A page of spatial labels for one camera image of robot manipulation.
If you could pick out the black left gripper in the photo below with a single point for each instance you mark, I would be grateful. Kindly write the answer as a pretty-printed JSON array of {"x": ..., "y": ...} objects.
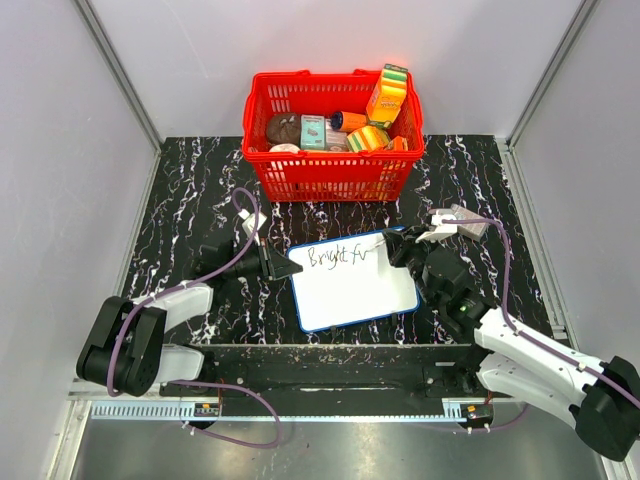
[{"x": 274, "y": 265}]

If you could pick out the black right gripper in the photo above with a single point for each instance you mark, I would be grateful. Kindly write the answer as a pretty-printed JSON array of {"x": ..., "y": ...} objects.
[{"x": 396, "y": 251}]

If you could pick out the blue framed whiteboard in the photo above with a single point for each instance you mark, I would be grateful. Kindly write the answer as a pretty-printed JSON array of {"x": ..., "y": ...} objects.
[{"x": 343, "y": 283}]

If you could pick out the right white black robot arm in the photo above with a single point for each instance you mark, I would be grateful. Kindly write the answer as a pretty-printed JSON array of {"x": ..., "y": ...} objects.
[{"x": 598, "y": 399}]

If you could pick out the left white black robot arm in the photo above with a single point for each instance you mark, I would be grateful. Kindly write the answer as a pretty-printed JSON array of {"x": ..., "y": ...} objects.
[{"x": 125, "y": 348}]

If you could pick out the pink white eraser box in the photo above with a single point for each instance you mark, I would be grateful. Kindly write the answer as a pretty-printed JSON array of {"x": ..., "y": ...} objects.
[{"x": 474, "y": 231}]

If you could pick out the red plastic shopping basket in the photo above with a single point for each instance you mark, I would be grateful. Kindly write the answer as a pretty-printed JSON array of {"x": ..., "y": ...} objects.
[{"x": 312, "y": 176}]

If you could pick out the orange snack packet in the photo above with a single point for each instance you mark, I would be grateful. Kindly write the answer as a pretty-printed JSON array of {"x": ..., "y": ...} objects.
[{"x": 398, "y": 143}]

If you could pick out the yellow green sponge pack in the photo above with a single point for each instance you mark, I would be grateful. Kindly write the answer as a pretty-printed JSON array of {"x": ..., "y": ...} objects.
[{"x": 367, "y": 138}]

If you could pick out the white round lid container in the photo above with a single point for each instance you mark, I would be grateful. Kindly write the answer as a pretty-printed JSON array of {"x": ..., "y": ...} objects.
[{"x": 286, "y": 148}]

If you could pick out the pink white small box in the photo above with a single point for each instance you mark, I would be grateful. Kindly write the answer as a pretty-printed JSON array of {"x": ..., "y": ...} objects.
[{"x": 335, "y": 141}]

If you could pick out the orange blue-capped bottle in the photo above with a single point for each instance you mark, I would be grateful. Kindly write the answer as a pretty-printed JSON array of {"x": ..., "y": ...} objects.
[{"x": 347, "y": 122}]

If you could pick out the brown round bread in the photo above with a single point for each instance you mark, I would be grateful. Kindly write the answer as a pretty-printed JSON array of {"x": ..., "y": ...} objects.
[{"x": 284, "y": 128}]

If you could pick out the teal small box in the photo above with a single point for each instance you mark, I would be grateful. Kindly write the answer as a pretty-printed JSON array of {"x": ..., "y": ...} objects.
[{"x": 313, "y": 133}]

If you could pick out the orange juice carton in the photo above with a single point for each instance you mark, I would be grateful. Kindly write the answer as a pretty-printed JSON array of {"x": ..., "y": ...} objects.
[{"x": 387, "y": 97}]

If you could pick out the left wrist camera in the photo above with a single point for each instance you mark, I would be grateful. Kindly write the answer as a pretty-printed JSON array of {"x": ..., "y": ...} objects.
[{"x": 252, "y": 223}]

